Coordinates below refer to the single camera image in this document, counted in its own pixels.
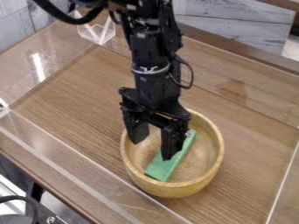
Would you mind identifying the clear acrylic corner bracket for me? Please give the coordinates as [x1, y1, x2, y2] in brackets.
[78, 16, 116, 46]

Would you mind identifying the black metal table leg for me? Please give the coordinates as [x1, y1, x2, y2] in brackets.
[27, 182, 44, 202]

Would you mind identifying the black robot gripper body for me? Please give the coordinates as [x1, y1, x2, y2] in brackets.
[119, 65, 191, 128]

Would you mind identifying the green rectangular block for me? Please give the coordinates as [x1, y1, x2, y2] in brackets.
[144, 129, 198, 182]

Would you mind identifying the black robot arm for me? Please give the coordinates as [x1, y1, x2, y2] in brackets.
[107, 0, 192, 160]

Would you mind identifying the black cable lower left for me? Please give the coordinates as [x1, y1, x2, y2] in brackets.
[0, 195, 40, 224]

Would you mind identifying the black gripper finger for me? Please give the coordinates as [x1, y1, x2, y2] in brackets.
[122, 107, 150, 144]
[162, 121, 188, 160]

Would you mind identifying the brown wooden bowl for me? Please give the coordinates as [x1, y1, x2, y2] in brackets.
[119, 108, 226, 200]

